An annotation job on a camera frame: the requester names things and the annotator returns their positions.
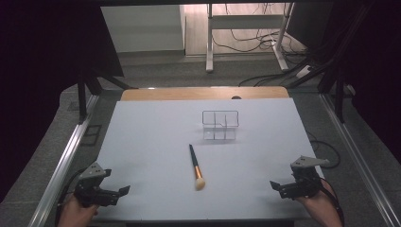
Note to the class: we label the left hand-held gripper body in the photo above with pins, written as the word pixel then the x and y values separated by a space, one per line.
pixel 90 189

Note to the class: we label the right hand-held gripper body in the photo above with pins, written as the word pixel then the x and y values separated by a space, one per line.
pixel 305 184

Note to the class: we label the clear acrylic organizer box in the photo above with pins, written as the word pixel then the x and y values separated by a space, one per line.
pixel 220 134

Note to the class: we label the black makeup brush copper ferrule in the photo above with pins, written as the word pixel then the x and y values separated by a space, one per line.
pixel 196 165

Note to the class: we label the person's right hand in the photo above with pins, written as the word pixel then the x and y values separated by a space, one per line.
pixel 320 203

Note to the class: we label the person's left hand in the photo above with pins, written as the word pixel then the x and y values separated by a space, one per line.
pixel 74 214

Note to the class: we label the dark floor socket plate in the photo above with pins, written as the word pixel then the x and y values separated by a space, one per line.
pixel 91 135

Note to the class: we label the white board table cover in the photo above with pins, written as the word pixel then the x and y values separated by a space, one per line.
pixel 157 132

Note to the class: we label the black metal stand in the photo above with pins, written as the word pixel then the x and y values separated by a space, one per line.
pixel 339 94
pixel 82 101

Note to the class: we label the white power strip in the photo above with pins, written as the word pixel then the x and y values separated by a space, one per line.
pixel 304 71

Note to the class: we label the wooden table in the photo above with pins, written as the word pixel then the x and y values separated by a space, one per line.
pixel 189 93

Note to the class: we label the dark curtain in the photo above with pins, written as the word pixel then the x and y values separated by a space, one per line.
pixel 381 63
pixel 38 78

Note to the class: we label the white cabinet panel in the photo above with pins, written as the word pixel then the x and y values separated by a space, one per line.
pixel 142 28

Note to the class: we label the aluminium rail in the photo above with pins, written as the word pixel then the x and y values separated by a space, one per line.
pixel 362 164
pixel 63 167

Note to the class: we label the white metal desk frame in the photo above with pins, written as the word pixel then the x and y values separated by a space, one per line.
pixel 209 38

